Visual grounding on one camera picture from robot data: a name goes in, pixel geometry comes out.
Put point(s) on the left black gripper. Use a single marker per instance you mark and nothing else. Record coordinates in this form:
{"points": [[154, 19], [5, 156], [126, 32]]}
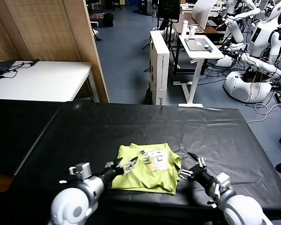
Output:
{"points": [[110, 174]]}

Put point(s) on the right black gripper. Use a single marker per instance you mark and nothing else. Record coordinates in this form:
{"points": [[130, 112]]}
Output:
{"points": [[202, 175]]}

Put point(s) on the yellow-green printed T-shirt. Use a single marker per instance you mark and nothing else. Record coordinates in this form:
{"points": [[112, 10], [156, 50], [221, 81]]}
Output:
{"points": [[152, 173]]}

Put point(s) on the white humanoid robot raised arm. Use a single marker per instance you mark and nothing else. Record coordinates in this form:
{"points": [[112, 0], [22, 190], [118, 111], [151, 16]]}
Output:
{"points": [[235, 30]]}

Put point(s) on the right silver-white robot arm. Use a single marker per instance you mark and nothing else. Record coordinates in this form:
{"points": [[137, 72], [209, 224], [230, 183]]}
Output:
{"points": [[241, 208]]}

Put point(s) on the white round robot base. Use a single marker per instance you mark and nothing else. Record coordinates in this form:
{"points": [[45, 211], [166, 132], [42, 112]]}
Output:
{"points": [[244, 87]]}

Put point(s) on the white robot base shell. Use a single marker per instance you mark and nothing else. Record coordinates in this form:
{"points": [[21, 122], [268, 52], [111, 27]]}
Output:
{"points": [[224, 61]]}

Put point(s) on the left silver-white robot arm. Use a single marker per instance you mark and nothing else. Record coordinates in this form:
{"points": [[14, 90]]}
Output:
{"points": [[77, 204]]}

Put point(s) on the black table cover sheet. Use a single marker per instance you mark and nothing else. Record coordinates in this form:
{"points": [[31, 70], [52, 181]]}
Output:
{"points": [[84, 131]]}

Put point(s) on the tall white cardboard box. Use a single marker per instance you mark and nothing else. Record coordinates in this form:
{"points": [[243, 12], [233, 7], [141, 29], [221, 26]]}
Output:
{"points": [[159, 70]]}

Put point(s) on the white rectangular table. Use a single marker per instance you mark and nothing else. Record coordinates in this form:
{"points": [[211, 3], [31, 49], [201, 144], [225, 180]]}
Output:
{"points": [[49, 79]]}

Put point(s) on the black side table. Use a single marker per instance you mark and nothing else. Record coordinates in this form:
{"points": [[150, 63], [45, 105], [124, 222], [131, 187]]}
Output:
{"points": [[14, 131]]}

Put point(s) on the black power strip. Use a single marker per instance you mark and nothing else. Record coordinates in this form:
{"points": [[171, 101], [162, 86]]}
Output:
{"points": [[279, 98]]}

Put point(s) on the white standing desk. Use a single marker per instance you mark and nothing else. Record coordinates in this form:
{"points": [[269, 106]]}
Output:
{"points": [[201, 54]]}

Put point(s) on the small black device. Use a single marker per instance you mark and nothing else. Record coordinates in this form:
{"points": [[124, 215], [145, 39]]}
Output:
{"points": [[208, 48]]}

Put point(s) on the black monitor tripod stand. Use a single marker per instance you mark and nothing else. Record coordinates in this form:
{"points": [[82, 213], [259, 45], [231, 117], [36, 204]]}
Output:
{"points": [[171, 47]]}

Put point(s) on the grey closed laptop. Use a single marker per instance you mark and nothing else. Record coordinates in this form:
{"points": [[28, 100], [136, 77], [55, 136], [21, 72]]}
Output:
{"points": [[196, 44]]}

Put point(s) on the white bottle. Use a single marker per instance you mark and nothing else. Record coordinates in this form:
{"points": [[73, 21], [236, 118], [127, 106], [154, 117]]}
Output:
{"points": [[184, 29]]}

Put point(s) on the brown wooden desk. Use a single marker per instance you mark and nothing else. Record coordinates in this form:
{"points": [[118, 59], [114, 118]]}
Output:
{"points": [[210, 30]]}

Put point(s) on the black trash bin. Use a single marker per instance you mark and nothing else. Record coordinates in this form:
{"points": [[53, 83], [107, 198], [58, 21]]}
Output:
{"points": [[109, 20]]}

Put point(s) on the white humanoid robot black chest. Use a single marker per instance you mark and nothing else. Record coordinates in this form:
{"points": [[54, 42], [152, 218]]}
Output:
{"points": [[263, 35]]}

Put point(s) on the wooden partition screen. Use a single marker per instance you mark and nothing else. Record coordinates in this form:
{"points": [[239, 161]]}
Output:
{"points": [[49, 30]]}

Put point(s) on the white curved panel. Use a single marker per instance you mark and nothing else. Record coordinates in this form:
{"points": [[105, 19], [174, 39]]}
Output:
{"points": [[202, 14]]}

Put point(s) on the black bag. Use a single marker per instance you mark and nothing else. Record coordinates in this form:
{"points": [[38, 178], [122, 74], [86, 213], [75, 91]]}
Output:
{"points": [[1, 68]]}

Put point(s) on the black monitor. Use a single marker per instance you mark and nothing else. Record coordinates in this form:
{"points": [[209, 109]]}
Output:
{"points": [[168, 9]]}

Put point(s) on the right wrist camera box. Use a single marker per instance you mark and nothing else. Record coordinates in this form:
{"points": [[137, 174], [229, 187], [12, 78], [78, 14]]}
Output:
{"points": [[221, 184]]}

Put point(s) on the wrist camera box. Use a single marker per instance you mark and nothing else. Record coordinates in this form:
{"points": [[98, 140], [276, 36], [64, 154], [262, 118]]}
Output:
{"points": [[221, 184], [82, 171]]}

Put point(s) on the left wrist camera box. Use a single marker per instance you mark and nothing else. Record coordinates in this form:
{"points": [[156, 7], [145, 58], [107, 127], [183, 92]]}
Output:
{"points": [[82, 171]]}

